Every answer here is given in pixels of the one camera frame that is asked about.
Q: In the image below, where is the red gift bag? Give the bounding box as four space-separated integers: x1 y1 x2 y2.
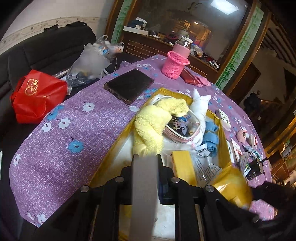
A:
10 70 68 124

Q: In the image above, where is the pink round plush toy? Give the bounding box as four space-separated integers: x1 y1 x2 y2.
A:
236 130 249 143

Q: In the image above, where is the yellow storage box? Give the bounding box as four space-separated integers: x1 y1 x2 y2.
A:
89 87 254 241

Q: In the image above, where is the blue cloth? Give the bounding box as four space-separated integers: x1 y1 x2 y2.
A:
202 121 219 157

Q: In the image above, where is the clear plastic bag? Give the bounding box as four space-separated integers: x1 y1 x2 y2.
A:
66 35 125 87

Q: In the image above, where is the red satin pouch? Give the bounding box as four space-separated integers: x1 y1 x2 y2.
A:
180 69 200 86

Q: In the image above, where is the white packet with red text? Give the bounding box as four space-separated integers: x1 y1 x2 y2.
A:
227 138 242 164

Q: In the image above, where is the black sofa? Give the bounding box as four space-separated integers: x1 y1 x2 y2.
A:
0 22 97 130

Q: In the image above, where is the pink cloth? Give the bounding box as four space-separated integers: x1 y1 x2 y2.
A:
196 75 211 87

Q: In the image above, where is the pink knitted bottle sleeve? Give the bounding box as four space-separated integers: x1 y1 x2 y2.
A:
162 36 193 79

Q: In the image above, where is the white cloth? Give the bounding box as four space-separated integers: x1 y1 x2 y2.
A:
190 88 211 143

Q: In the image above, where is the wooden sideboard cabinet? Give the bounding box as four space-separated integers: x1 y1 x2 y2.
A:
122 32 218 83

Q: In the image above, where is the purple floral tablecloth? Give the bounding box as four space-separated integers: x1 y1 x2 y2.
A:
9 54 278 227

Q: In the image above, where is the lemon print tissue pack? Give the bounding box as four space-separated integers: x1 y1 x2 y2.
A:
215 109 231 132

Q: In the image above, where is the white foam sheet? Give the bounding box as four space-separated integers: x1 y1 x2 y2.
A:
129 155 158 240

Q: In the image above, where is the yellow towel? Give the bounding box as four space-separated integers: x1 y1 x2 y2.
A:
133 97 189 157

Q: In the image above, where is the clear pink-trimmed cosmetic pouch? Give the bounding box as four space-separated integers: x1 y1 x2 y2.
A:
163 110 200 144

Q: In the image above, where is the black smartphone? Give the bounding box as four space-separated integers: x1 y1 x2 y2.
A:
104 69 154 105

